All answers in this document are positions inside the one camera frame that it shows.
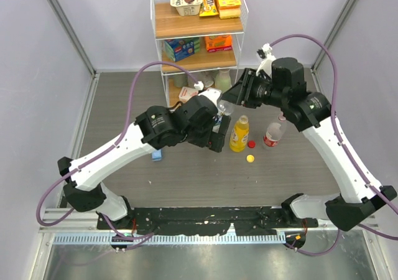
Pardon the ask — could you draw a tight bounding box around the purple cable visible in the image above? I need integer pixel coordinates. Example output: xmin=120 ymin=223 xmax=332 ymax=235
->
xmin=35 ymin=61 xmax=200 ymax=228
xmin=270 ymin=33 xmax=398 ymax=256

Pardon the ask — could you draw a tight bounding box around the yellow candy bag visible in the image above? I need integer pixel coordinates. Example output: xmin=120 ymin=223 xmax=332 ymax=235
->
xmin=199 ymin=0 xmax=219 ymax=17

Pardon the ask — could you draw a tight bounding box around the red white card box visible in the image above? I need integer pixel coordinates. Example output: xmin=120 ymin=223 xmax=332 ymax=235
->
xmin=178 ymin=86 xmax=199 ymax=103

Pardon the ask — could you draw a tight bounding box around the blue toothbrush box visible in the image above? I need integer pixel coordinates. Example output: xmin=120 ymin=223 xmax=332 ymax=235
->
xmin=151 ymin=149 xmax=163 ymax=162

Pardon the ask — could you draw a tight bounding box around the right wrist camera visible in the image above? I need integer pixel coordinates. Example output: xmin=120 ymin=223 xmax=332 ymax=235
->
xmin=256 ymin=43 xmax=276 ymax=75

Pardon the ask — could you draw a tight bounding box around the blue green box pack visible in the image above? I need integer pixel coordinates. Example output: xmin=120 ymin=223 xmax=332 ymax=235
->
xmin=164 ymin=37 xmax=200 ymax=62

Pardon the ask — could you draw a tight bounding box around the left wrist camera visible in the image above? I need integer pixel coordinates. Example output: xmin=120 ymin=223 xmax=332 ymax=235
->
xmin=194 ymin=81 xmax=222 ymax=106

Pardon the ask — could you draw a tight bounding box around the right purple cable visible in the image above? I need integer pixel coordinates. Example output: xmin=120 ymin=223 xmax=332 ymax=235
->
xmin=270 ymin=33 xmax=398 ymax=256

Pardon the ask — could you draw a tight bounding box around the white cable duct strip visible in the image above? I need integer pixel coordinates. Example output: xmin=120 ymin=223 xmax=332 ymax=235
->
xmin=53 ymin=232 xmax=286 ymax=245

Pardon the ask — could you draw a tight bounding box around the clear plastic cup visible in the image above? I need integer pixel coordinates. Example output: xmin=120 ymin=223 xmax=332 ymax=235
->
xmin=187 ymin=72 xmax=201 ymax=88

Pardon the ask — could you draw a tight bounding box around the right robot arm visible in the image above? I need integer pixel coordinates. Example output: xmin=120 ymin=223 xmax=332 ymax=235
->
xmin=221 ymin=57 xmax=397 ymax=231

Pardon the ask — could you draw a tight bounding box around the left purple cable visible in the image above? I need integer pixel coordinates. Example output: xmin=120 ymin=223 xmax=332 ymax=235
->
xmin=35 ymin=61 xmax=200 ymax=228

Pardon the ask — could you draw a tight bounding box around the small blue-label water bottle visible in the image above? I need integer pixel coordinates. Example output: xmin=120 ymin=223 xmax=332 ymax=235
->
xmin=213 ymin=100 xmax=234 ymax=133

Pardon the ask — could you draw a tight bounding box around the white wire shelf rack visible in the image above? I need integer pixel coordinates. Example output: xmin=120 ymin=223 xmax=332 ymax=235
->
xmin=149 ymin=0 xmax=250 ymax=112

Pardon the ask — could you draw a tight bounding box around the yellow bottle cap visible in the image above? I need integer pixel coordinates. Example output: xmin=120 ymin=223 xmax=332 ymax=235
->
xmin=246 ymin=155 xmax=254 ymax=163

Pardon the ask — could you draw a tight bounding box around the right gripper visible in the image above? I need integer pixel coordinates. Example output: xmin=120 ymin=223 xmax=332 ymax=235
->
xmin=224 ymin=68 xmax=288 ymax=109

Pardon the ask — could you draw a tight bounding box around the yellow sponge pack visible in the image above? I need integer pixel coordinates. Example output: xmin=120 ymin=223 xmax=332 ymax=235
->
xmin=216 ymin=0 xmax=241 ymax=19

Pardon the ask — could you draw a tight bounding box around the chocolate pudding cup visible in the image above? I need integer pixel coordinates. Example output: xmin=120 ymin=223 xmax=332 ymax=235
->
xmin=170 ymin=0 xmax=203 ymax=16

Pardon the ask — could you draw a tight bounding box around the small white bottle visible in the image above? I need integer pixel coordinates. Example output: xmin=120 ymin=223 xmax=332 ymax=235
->
xmin=202 ymin=72 xmax=214 ymax=88

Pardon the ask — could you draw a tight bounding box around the orange snack box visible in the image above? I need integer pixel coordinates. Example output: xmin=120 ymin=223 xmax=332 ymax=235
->
xmin=205 ymin=35 xmax=233 ymax=53

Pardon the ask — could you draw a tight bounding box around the red bottle cap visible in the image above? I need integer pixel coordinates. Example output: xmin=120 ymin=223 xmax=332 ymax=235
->
xmin=248 ymin=140 xmax=256 ymax=148

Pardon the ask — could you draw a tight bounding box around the clear red-label water bottle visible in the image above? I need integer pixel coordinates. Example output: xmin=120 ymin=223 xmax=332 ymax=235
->
xmin=263 ymin=112 xmax=287 ymax=148

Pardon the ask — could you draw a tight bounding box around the yellow juice bottle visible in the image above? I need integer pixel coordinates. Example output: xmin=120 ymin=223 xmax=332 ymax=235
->
xmin=229 ymin=115 xmax=249 ymax=152

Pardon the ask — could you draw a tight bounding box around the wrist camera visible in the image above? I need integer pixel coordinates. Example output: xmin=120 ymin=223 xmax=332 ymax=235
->
xmin=194 ymin=81 xmax=222 ymax=106
xmin=256 ymin=43 xmax=276 ymax=75

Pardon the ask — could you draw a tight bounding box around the pale green drink bottle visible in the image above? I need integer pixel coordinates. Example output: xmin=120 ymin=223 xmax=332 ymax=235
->
xmin=215 ymin=69 xmax=231 ymax=92

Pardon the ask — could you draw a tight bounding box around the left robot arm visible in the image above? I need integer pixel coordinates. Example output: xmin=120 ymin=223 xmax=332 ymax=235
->
xmin=58 ymin=89 xmax=231 ymax=229

